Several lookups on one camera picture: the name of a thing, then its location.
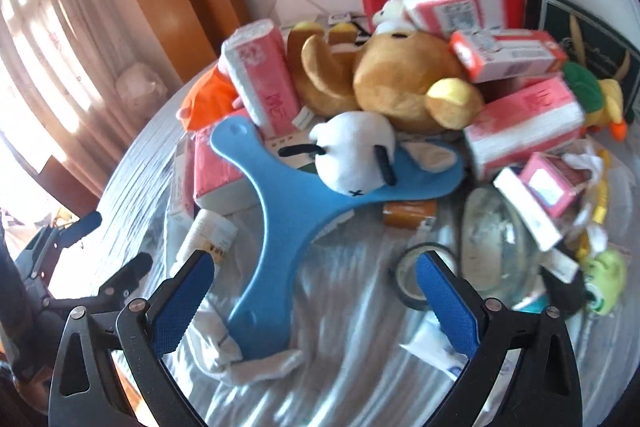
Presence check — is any pink soft tissue pack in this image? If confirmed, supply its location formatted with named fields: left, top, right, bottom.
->
left=464, top=77, right=585, bottom=180

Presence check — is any black tape roll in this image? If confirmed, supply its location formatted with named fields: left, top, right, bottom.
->
left=389, top=241, right=459, bottom=312

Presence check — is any small green frog toy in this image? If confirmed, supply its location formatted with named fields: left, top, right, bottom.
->
left=582, top=248, right=627, bottom=315

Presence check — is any orange plush toy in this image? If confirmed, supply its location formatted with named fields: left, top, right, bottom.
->
left=177, top=65, right=239, bottom=132

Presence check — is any blue plastic hanger board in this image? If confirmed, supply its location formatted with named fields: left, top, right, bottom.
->
left=209, top=116, right=464, bottom=360

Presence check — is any white dog plush head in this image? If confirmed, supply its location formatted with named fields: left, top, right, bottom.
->
left=278, top=110, right=397, bottom=197

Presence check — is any pink white tissue pack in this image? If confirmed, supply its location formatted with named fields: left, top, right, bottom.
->
left=221, top=18, right=300, bottom=139

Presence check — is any green duck plush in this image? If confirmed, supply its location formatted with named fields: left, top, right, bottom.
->
left=562, top=62, right=628, bottom=142

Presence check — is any brown teddy bear plush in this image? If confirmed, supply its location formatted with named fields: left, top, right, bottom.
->
left=286, top=22, right=485, bottom=134

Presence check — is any red white medicine box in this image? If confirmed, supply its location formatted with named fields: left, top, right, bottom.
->
left=449, top=29, right=568, bottom=83

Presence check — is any dark green gift bag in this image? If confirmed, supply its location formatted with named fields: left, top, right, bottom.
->
left=525, top=0, right=639, bottom=124

